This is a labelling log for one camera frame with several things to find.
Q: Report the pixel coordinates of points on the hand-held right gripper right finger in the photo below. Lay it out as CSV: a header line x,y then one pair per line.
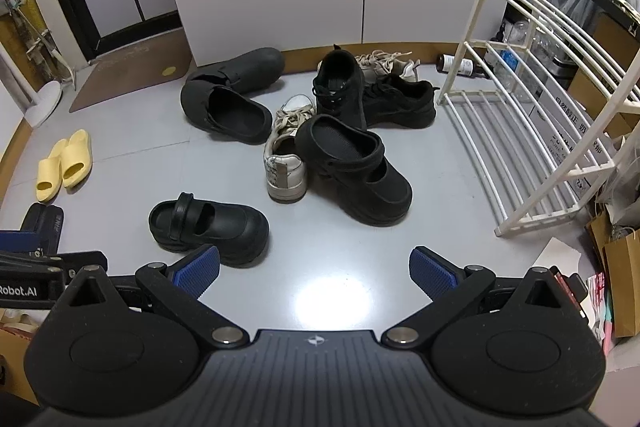
x,y
432,269

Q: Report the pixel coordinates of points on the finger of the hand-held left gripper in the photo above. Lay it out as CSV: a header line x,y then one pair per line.
x,y
75,263
20,241

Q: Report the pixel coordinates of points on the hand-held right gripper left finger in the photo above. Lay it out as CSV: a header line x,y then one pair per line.
x,y
197,269

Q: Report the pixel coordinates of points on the white printed lace-up sneaker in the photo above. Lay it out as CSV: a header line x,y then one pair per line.
x,y
285,177
385,67

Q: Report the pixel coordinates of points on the dark grey clog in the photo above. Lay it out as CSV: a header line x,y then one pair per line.
x,y
250,67
205,107

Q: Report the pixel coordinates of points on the black lace-up sneaker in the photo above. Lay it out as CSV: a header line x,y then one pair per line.
x,y
405,104
345,102

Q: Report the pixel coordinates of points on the white shoe rack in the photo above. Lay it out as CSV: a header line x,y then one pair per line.
x,y
473,9

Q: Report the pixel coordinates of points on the black slide sandal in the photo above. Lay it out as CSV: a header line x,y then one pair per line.
x,y
30,216
52,227

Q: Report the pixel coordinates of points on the white paper sheet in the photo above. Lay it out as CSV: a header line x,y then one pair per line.
x,y
560,252

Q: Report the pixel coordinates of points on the white standing fan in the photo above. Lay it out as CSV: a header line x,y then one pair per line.
x,y
42,104

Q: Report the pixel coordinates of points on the brown paper bag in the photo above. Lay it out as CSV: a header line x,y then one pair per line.
x,y
625,287

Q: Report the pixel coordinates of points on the white printed carton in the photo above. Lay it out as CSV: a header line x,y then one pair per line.
x,y
565,127

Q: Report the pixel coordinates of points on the brown door mat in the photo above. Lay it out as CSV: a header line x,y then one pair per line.
x,y
125,72

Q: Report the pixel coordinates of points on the brown bottle white label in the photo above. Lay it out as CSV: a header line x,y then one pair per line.
x,y
462,66

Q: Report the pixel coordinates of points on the pack of water bottles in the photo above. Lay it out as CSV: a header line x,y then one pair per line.
x,y
520,57

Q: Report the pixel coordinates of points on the brown cardboard box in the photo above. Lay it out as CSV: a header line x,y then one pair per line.
x,y
612,37

